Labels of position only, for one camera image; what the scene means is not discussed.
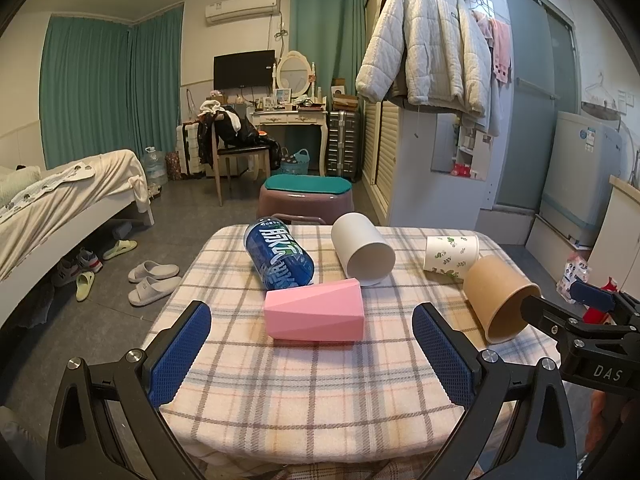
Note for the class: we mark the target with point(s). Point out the green curtain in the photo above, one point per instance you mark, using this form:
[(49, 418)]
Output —
[(332, 35), (105, 86)]

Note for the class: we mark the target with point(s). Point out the white puffer jacket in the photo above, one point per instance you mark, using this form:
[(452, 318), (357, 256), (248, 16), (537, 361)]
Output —
[(429, 52)]

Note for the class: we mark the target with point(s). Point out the green curtain centre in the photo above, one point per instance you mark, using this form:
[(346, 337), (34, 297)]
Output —
[(332, 35)]

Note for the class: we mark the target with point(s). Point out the white air conditioner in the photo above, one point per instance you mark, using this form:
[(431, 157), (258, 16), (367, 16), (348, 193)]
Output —
[(237, 10)]

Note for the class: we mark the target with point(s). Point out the white cabinet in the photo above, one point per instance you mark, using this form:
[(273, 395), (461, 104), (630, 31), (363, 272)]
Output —
[(616, 252)]

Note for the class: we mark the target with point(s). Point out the wooden chair with clothes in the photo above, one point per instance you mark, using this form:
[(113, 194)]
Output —
[(223, 134)]

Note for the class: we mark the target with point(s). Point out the white leaf-print paper cup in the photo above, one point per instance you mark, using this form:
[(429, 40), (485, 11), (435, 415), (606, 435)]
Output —
[(452, 256)]

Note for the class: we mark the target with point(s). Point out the bed with beige sheet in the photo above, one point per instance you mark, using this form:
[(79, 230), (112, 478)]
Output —
[(49, 218)]

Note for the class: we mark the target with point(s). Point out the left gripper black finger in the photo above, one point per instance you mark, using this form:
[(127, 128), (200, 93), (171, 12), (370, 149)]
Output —
[(556, 322)]

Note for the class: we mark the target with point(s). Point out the grey slipper front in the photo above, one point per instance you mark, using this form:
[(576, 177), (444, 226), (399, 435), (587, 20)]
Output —
[(150, 290)]

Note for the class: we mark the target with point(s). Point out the black suitcase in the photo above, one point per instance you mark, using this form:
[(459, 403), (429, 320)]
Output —
[(343, 150)]

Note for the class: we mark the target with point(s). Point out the oval vanity mirror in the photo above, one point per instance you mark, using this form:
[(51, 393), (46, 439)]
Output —
[(293, 73)]

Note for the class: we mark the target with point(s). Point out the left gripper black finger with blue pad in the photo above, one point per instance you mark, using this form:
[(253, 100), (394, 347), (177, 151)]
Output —
[(83, 442), (538, 442)]

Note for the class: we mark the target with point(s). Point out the teal basket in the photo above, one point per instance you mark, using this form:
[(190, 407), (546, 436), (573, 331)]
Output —
[(295, 163)]

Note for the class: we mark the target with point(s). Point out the white snack bag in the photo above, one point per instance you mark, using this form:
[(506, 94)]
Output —
[(576, 268)]

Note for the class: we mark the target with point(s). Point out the white cylindrical cup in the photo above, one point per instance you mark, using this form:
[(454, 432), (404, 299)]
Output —
[(363, 253)]

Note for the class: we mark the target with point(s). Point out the white dressing table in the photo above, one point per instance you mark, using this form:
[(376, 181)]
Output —
[(307, 118)]

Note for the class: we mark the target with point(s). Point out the blue drink can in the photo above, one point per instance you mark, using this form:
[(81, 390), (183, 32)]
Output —
[(278, 258)]

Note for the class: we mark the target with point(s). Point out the green curtain left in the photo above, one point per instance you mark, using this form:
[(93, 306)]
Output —
[(105, 86)]

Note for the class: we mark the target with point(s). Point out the purple stool with green cushion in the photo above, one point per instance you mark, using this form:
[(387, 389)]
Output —
[(305, 198)]

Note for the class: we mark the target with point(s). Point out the water jug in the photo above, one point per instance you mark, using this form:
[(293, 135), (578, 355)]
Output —
[(154, 164)]

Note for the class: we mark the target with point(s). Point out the grey slipper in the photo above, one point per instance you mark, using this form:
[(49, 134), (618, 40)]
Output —
[(150, 290), (152, 269)]

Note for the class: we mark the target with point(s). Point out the grey slipper back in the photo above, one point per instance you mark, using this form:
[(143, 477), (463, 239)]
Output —
[(152, 269)]

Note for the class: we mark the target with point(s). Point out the plaid tablecloth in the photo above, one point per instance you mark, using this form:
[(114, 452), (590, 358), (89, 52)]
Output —
[(251, 405)]

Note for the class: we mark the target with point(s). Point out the pink hanging garment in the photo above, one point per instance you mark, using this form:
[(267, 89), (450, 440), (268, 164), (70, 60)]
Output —
[(498, 36)]

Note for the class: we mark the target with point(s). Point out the black television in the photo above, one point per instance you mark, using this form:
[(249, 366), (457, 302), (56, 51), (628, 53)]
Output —
[(252, 69)]

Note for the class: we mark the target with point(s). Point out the yellow-green slipper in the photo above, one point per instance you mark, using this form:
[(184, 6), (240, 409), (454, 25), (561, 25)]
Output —
[(84, 283)]

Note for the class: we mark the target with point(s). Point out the white washing machine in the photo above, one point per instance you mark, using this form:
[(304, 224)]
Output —
[(585, 154)]

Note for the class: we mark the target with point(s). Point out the red thermos bottle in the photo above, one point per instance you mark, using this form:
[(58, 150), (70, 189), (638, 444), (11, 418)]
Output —
[(598, 311)]

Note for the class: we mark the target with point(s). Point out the brown kraft paper cup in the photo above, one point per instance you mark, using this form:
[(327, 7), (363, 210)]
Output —
[(496, 292)]

